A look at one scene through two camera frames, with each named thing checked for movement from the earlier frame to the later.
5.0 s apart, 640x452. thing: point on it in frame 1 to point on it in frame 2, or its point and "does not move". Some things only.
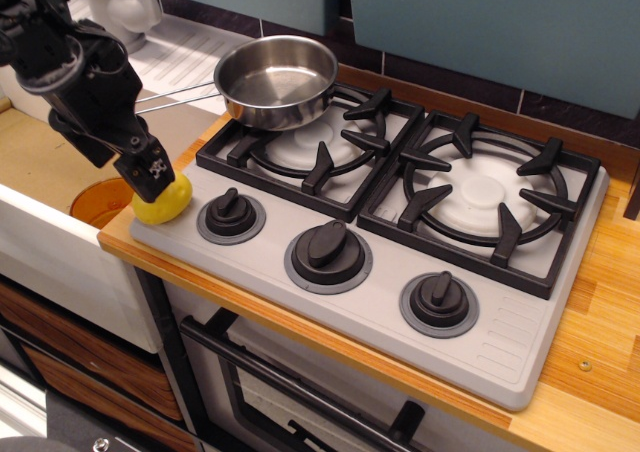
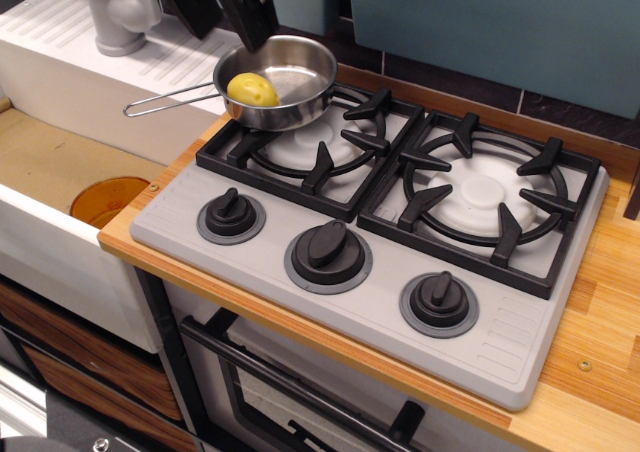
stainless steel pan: [271, 82] does not move
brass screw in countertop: [585, 365] does not move
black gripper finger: [147, 170] to [250, 2]
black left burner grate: [331, 167] does not move
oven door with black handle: [253, 386] does not move
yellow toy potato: [168, 206] to [251, 89]
